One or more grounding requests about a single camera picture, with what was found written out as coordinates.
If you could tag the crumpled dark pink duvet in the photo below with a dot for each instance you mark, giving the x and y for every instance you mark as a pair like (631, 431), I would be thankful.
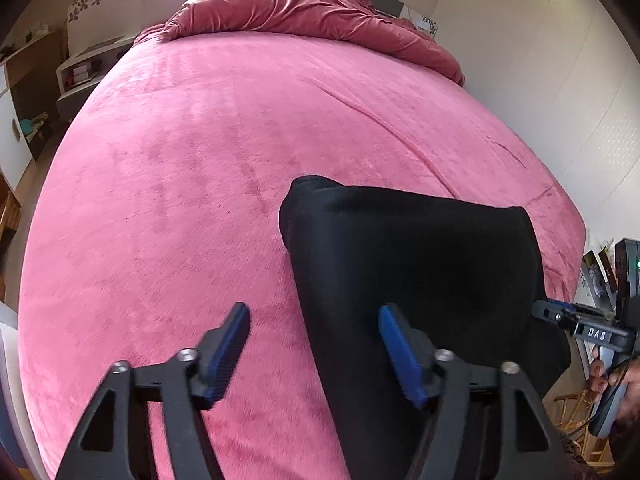
(310, 10)

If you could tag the black pants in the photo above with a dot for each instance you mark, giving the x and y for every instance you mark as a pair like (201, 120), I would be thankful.
(425, 260)

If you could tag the pink bed blanket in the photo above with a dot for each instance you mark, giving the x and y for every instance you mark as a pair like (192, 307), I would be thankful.
(175, 185)

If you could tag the wooden wicker chair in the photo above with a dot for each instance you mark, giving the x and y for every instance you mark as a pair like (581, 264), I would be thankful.
(582, 425)

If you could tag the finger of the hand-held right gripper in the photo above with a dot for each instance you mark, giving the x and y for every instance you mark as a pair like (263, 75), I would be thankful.
(550, 312)

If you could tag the white bedside table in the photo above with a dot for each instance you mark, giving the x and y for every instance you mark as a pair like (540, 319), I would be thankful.
(82, 72)

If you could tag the white wooden wardrobe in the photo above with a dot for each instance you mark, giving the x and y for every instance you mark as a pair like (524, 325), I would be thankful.
(22, 105)

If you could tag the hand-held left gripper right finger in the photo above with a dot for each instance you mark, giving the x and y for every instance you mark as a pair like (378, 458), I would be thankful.
(397, 355)

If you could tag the white shelf with pictures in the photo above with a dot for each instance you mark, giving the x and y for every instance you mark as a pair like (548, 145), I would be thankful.
(600, 272)

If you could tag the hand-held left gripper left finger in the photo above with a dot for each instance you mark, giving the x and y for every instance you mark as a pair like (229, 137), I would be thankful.
(227, 350)

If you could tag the person's right hand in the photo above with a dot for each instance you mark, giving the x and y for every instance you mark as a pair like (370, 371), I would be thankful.
(625, 390)

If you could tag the person's right forearm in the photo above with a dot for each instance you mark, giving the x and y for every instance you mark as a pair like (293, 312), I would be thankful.
(617, 455)

